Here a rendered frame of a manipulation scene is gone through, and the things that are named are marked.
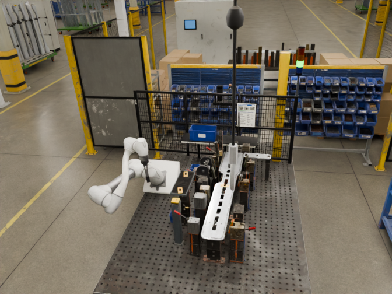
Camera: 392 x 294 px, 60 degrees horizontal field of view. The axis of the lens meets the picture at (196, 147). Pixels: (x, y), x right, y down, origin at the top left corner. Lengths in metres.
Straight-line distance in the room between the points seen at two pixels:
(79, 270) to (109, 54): 3.04
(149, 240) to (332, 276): 1.91
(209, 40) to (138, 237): 7.43
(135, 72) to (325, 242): 3.47
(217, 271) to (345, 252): 1.81
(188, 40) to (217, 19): 0.99
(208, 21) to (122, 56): 4.85
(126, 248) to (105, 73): 3.11
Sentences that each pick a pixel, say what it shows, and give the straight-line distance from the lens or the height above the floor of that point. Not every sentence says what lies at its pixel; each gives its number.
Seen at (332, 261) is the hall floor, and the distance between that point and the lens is 4.07.
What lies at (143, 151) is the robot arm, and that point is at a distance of 3.07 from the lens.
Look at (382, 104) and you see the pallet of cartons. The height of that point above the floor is 0.67.
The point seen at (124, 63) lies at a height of 1.60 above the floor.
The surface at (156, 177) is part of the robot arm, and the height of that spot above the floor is 0.96.
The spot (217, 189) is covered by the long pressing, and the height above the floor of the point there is 1.00.
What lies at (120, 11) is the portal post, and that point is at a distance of 7.32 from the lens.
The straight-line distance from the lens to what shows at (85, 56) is 5.55.
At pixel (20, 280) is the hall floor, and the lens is 4.24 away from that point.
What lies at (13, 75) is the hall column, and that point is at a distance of 10.28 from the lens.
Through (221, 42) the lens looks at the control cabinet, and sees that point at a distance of 9.82.
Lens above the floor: 2.83
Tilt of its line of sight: 28 degrees down
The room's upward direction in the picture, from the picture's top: 3 degrees counter-clockwise
